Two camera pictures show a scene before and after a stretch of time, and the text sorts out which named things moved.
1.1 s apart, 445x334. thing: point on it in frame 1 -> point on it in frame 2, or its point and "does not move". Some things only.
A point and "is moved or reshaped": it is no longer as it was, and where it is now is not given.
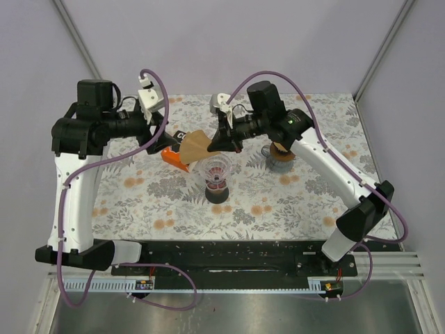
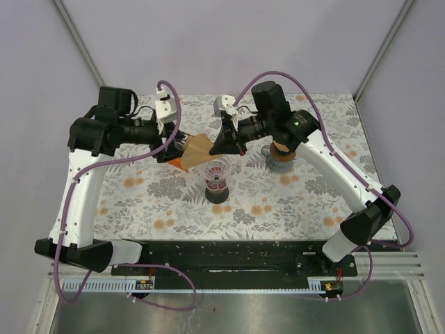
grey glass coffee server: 276,165 does not move
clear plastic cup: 216,170 does not move
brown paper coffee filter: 279,147 does not move
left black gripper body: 137,124 -> 158,145
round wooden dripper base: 281,156 does not move
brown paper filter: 195,146 is moved or reshaped
